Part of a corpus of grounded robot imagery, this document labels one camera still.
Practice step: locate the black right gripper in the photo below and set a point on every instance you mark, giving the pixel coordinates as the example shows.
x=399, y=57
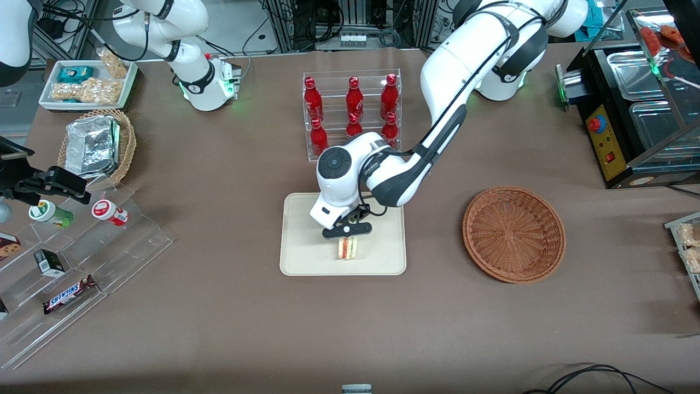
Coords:
x=31, y=181

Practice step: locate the triangular sandwich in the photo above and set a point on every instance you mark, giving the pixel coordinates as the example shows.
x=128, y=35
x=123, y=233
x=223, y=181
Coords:
x=348, y=250

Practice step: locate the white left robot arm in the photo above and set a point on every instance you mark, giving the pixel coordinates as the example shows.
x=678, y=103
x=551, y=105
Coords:
x=465, y=65

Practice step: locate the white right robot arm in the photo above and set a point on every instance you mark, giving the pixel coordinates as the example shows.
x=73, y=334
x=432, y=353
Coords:
x=197, y=82

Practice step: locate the cream rectangular tray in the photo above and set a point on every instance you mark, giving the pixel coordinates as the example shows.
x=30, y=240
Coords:
x=306, y=251

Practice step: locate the white rectangular snack tray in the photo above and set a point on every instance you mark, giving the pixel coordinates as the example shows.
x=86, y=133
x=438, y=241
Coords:
x=49, y=104

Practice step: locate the oval light wicker basket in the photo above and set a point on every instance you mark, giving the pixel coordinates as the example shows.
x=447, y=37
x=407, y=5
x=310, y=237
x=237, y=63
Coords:
x=127, y=145

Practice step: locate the round brown wicker basket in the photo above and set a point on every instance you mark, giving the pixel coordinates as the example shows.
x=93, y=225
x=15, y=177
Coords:
x=514, y=235

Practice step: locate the brown cookie box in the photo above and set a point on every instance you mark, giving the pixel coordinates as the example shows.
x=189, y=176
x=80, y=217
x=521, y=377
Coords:
x=8, y=247

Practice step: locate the silver foil wrapped package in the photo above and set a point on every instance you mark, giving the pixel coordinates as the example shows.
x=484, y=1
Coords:
x=90, y=145

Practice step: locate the small black box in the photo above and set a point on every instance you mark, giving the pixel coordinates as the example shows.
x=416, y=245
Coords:
x=50, y=264

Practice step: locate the red cola bottle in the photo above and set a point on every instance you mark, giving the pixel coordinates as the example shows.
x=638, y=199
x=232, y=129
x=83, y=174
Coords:
x=390, y=131
x=354, y=99
x=319, y=139
x=354, y=127
x=389, y=97
x=313, y=101

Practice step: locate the clear acrylic stepped shelf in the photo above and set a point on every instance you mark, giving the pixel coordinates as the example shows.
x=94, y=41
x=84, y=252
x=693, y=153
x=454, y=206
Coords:
x=126, y=246

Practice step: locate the Snickers chocolate bar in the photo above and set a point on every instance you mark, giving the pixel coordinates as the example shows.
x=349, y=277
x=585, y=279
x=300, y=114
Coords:
x=70, y=294

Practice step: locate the large clear peanut bag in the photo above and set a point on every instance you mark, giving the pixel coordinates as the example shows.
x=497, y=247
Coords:
x=87, y=92

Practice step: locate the teal snack packet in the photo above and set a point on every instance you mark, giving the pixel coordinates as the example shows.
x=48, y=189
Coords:
x=75, y=74

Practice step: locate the clear acrylic bottle rack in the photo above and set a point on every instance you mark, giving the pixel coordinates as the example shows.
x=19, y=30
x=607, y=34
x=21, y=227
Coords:
x=333, y=109

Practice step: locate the small clear peanut bag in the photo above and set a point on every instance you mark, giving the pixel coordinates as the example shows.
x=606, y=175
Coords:
x=114, y=64

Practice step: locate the grey device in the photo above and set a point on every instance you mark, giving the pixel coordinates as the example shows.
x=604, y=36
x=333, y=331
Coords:
x=356, y=389

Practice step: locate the white power strip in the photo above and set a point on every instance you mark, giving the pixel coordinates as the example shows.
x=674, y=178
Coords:
x=354, y=40

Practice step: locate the black food warmer appliance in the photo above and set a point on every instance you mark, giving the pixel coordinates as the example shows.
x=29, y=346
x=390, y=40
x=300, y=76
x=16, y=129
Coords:
x=615, y=164

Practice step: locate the clear bagged pastry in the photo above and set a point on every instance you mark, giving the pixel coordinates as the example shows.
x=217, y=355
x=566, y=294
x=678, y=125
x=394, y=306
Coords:
x=690, y=234
x=692, y=260

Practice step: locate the orange fried food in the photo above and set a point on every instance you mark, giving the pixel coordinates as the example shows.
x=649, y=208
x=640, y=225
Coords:
x=664, y=35

